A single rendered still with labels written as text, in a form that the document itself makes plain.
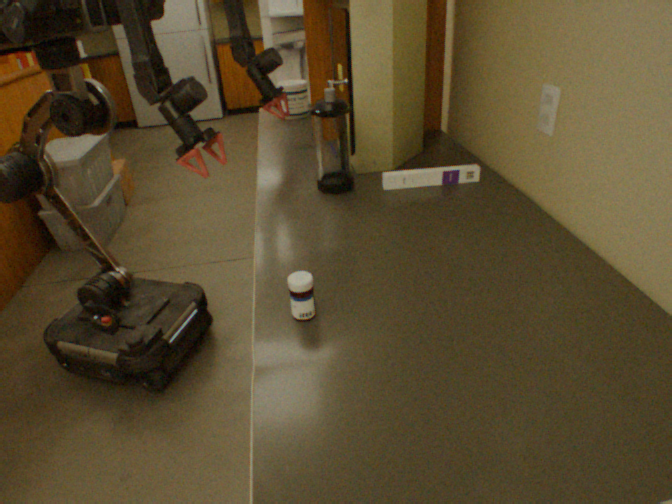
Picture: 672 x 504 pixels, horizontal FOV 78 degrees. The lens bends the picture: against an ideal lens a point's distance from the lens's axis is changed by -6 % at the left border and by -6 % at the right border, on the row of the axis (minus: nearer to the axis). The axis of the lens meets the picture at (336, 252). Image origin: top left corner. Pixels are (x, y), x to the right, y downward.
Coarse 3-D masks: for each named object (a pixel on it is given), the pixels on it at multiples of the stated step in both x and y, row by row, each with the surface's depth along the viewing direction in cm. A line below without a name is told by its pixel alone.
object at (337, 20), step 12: (336, 12) 122; (336, 24) 124; (336, 36) 127; (348, 36) 111; (336, 48) 131; (348, 48) 113; (336, 60) 134; (348, 60) 115; (336, 72) 137; (348, 72) 116; (348, 84) 118; (336, 96) 145; (348, 96) 120
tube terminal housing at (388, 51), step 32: (352, 0) 106; (384, 0) 107; (416, 0) 117; (352, 32) 110; (384, 32) 111; (416, 32) 121; (352, 64) 115; (384, 64) 116; (416, 64) 126; (384, 96) 120; (416, 96) 131; (384, 128) 125; (416, 128) 137; (352, 160) 136; (384, 160) 130
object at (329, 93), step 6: (324, 90) 109; (330, 90) 108; (330, 96) 109; (318, 102) 110; (324, 102) 109; (330, 102) 109; (336, 102) 109; (342, 102) 109; (318, 108) 108; (324, 108) 108; (330, 108) 107; (336, 108) 107; (342, 108) 108
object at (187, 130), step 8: (176, 120) 105; (184, 120) 105; (192, 120) 107; (176, 128) 106; (184, 128) 106; (192, 128) 106; (208, 128) 110; (184, 136) 106; (192, 136) 106; (200, 136) 108; (184, 144) 105
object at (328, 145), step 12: (312, 108) 111; (348, 108) 109; (324, 120) 109; (336, 120) 109; (348, 120) 112; (324, 132) 111; (336, 132) 110; (348, 132) 113; (324, 144) 112; (336, 144) 112; (348, 144) 114; (324, 156) 114; (336, 156) 114; (348, 156) 116; (324, 168) 116; (336, 168) 115; (348, 168) 117; (324, 180) 118; (336, 180) 117; (348, 180) 119
